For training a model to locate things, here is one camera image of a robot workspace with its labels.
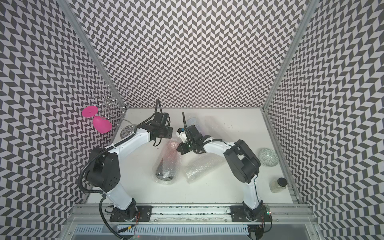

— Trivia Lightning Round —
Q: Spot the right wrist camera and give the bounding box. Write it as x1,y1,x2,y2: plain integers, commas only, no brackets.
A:
177,128,188,143

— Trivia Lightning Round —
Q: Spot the green patterned round bowl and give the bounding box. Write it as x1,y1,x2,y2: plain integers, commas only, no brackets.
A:
258,148,279,167

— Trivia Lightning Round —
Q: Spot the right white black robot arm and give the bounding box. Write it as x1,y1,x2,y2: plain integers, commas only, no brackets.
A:
177,125,264,222

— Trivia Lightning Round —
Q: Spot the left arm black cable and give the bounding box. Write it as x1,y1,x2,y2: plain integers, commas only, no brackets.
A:
77,98,164,240

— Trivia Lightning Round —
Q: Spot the pink plastic wine glass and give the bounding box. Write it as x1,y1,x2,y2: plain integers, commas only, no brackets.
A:
82,106,113,134

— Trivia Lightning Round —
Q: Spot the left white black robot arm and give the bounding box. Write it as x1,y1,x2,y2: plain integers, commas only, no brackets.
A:
78,112,173,222

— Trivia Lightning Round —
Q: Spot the clear bubble wrap roll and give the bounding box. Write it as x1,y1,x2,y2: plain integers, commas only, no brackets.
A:
184,153,225,184

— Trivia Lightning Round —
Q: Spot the aluminium front rail frame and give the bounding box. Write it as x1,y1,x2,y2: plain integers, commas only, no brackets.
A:
59,204,323,240

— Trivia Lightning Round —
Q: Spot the small black-lidded glass jar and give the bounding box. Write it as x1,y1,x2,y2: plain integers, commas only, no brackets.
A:
269,178,288,193

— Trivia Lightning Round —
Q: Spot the chrome wire glass rack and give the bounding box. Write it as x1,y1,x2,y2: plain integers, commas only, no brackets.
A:
90,90,135,139

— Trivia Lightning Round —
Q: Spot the purple blue wrapped tumbler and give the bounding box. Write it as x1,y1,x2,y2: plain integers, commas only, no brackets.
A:
187,117,209,135

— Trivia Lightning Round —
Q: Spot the red black ribbed vase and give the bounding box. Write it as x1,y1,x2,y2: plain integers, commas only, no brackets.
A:
155,141,180,183

